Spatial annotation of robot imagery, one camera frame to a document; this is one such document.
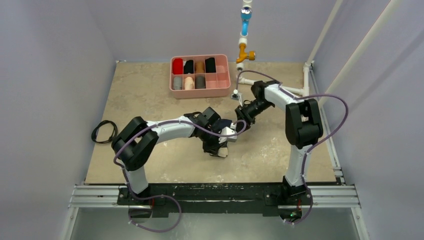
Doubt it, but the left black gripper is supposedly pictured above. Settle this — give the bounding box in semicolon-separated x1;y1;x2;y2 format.
199;126;225;155

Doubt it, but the pink divided organizer tray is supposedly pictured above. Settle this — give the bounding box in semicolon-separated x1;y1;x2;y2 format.
169;54;231;99

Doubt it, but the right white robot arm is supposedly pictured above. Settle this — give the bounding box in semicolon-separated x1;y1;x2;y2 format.
235;80;324;204

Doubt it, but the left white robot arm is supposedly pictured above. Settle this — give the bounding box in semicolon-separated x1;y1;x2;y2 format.
111;107;236;205

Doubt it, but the dark grey rolled cloth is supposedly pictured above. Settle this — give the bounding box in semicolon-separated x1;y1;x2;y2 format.
194;75;206;89

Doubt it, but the black rolled cloth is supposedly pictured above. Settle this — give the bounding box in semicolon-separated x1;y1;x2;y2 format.
183;59;195;75
204;57;217;73

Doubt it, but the orange pipe valve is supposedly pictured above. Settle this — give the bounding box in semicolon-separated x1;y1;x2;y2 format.
236;43;256;64

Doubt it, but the peach rolled cloth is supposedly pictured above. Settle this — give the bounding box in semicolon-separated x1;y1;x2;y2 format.
183;76;195;90

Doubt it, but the brown rolled cloth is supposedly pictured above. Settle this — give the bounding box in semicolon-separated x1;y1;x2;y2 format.
194;61;205;74

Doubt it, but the red rolled cloth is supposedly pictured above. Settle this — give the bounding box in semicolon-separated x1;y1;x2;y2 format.
171;57;184;75

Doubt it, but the blue pipe valve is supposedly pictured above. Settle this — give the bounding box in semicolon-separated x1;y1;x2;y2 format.
240;6;252;37

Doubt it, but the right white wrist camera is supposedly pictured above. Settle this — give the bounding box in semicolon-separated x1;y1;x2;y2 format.
230;89;243;106

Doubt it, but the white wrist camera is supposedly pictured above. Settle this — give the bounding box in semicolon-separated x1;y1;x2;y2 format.
230;89;243;106
219;127;237;144

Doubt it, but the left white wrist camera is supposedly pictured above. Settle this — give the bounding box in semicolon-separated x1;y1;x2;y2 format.
219;127;237;144

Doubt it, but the white pvc pipe frame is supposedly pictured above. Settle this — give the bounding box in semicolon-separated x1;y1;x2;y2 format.
234;0;404;107

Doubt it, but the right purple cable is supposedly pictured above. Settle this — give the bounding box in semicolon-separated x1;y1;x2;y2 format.
235;70;349;226

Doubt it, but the purple cable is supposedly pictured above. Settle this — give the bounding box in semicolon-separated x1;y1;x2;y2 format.
113;119;248;233
235;70;349;226

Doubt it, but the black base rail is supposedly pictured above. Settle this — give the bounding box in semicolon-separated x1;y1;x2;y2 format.
117;182;312;220

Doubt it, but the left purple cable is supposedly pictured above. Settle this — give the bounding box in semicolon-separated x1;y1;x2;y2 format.
113;119;248;233

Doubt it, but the black coiled cable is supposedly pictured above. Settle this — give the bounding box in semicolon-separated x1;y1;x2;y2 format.
91;119;119;145

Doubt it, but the aluminium extrusion frame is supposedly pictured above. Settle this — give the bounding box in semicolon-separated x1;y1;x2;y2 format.
69;182;370;240

